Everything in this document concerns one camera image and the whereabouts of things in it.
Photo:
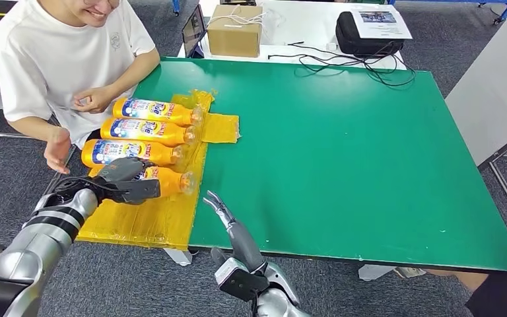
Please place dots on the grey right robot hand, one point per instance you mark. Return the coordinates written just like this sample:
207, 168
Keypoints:
240, 238

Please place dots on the person's left hand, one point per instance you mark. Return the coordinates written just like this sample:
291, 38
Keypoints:
91, 98

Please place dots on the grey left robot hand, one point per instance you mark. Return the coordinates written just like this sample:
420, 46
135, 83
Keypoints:
120, 169

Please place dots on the person's right hand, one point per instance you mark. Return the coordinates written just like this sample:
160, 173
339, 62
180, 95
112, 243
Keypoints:
57, 151

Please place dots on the orange detergent bottle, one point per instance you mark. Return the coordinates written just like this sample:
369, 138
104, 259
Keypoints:
126, 153
170, 181
148, 109
148, 131

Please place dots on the person's right forearm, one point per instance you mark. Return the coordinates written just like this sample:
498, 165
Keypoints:
30, 127

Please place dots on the person's left forearm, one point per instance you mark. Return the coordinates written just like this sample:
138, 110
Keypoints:
135, 72

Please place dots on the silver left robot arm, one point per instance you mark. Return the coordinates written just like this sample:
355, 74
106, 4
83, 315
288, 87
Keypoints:
39, 245

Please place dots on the person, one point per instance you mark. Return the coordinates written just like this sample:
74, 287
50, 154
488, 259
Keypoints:
61, 57
498, 293

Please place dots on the white table foot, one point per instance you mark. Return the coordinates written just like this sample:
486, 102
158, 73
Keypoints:
376, 272
179, 257

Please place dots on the yellow taped cardboard mat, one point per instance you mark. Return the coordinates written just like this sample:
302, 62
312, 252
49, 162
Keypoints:
161, 218

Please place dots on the brown cardboard box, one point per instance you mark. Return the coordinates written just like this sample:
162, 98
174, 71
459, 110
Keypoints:
235, 38

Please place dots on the small white charger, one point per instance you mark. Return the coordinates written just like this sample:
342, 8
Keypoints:
331, 46

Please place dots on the black bag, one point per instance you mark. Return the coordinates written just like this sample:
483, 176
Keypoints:
358, 46

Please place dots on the white table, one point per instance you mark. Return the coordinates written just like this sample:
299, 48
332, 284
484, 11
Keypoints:
306, 22

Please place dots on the printed paper sheet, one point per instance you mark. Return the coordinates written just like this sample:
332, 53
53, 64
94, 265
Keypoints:
381, 25

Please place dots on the grey side table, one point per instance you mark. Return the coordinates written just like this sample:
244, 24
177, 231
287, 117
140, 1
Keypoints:
489, 87

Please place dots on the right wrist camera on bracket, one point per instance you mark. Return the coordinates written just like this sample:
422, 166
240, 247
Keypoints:
238, 280

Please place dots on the chrome metal table frame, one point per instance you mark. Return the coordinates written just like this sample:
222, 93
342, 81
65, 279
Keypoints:
17, 135

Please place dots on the blue cart frame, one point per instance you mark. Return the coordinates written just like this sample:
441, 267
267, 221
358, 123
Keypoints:
505, 9

